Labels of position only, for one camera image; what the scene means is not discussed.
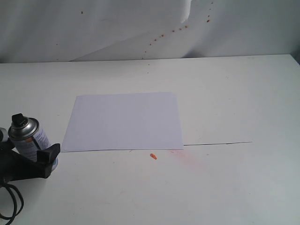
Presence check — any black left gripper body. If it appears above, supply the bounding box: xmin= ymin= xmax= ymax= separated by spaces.
xmin=0 ymin=140 xmax=45 ymax=185

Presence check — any white backdrop cloth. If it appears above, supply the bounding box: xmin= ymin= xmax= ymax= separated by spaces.
xmin=0 ymin=0 xmax=300 ymax=63

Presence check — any white paper sheet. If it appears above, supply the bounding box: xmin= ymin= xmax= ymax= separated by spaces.
xmin=62 ymin=92 xmax=183 ymax=152

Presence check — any white spray paint can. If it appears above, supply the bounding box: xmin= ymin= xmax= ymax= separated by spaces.
xmin=8 ymin=113 xmax=51 ymax=162

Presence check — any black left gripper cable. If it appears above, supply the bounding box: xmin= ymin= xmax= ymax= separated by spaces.
xmin=0 ymin=180 xmax=25 ymax=225

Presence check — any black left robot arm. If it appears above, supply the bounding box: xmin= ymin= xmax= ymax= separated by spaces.
xmin=0 ymin=128 xmax=60 ymax=187

